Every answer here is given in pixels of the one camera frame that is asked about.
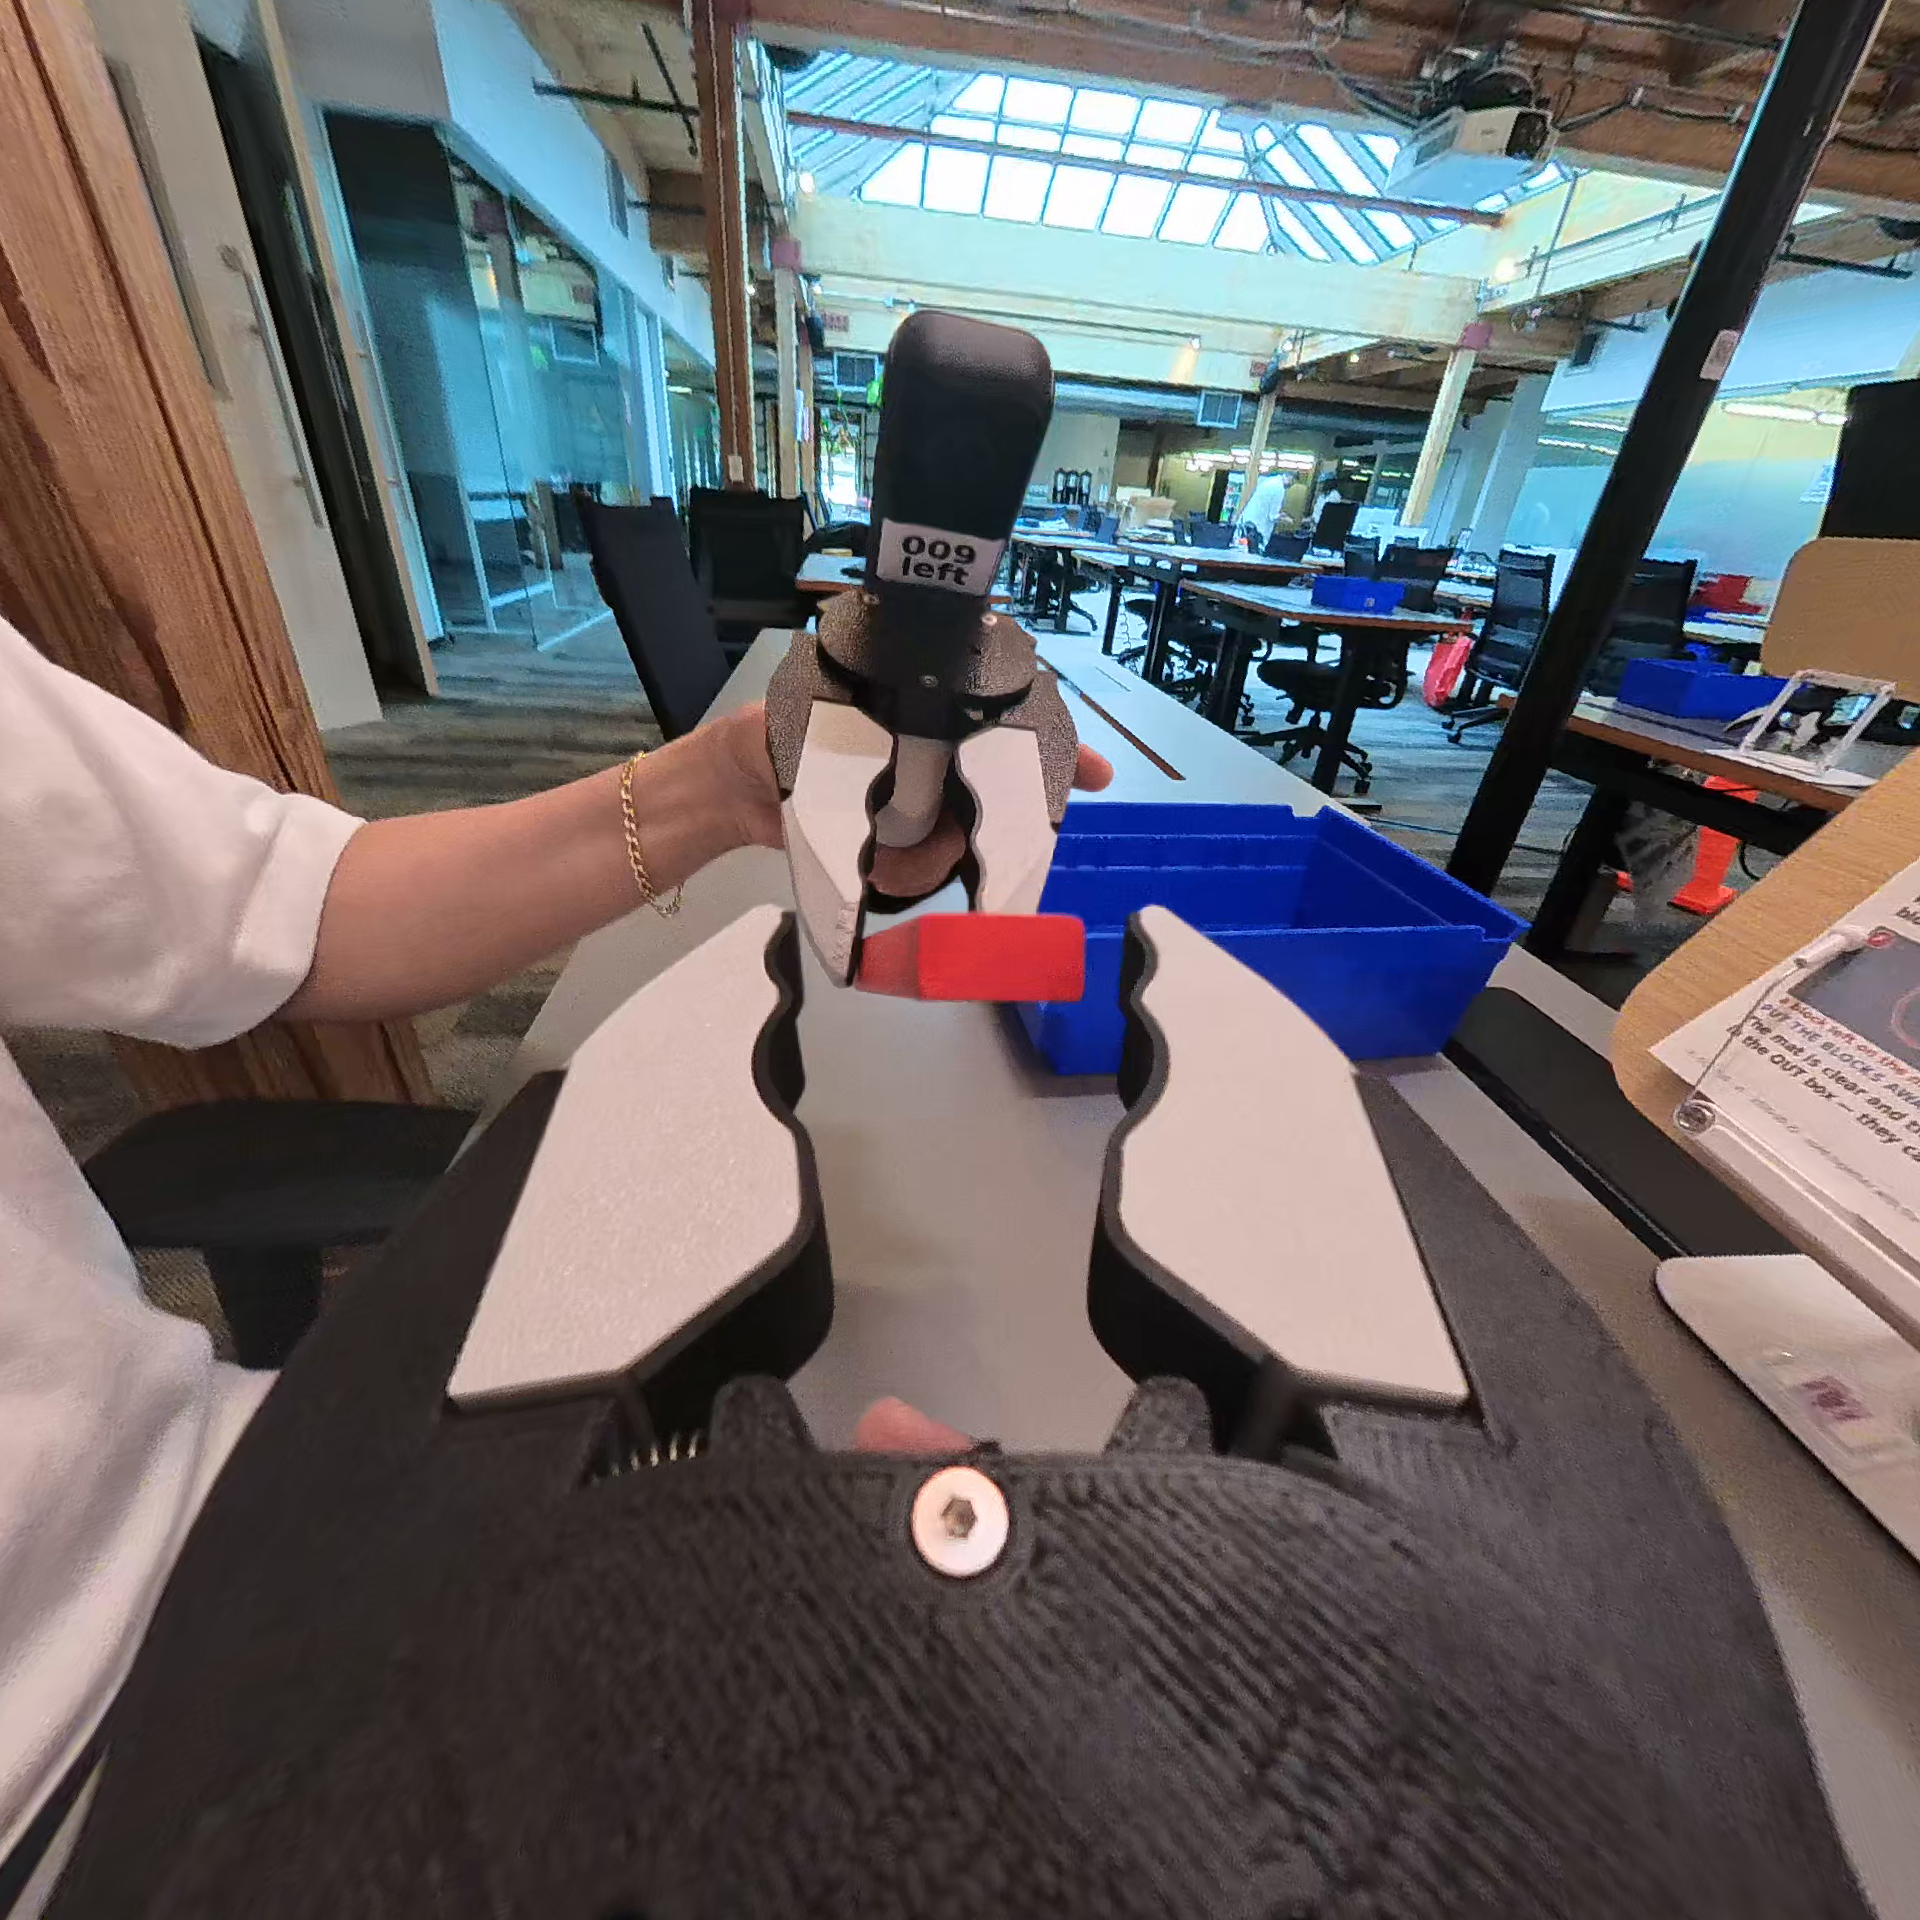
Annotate black support pole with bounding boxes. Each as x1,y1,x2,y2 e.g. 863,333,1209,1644
1445,0,1895,903

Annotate wooden door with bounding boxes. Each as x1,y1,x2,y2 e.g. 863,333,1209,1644
0,0,439,1112

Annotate black office chair armrest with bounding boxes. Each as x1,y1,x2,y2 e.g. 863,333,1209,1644
82,1099,481,1370

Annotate instruction sheet on stand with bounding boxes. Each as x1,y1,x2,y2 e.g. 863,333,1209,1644
1609,747,1920,1352

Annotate beige desk partition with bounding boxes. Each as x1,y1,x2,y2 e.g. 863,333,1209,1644
1758,534,1920,702

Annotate ceiling projector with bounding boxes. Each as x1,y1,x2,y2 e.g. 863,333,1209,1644
1382,103,1558,210

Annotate black office chair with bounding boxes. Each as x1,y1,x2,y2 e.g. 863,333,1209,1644
1585,557,1700,702
575,493,739,741
1441,546,1558,748
684,487,816,633

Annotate blue plastic bin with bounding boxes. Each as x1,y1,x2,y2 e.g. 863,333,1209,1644
1014,800,1530,1077

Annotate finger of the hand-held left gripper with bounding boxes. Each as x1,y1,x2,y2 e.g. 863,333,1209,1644
778,702,898,989
956,719,1072,920

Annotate clear acrylic holder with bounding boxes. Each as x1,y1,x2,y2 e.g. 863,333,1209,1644
1722,669,1902,756

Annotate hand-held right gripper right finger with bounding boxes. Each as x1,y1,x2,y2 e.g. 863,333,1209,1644
1085,904,1473,1460

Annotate person's left hand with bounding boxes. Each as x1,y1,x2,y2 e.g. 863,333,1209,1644
698,702,1116,910

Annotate printed instruction sheet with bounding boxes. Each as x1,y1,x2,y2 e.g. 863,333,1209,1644
1649,863,1920,1220

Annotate gold chain bracelet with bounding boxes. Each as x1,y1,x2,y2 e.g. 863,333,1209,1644
619,751,686,919

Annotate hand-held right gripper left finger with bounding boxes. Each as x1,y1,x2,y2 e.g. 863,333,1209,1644
443,904,835,1417

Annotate red wooden block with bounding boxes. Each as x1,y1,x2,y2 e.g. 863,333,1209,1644
855,910,1087,1007

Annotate white stand base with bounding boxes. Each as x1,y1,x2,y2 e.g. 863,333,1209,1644
1655,1253,1920,1567

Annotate person's right hand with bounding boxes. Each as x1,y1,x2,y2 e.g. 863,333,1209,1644
851,1397,978,1459

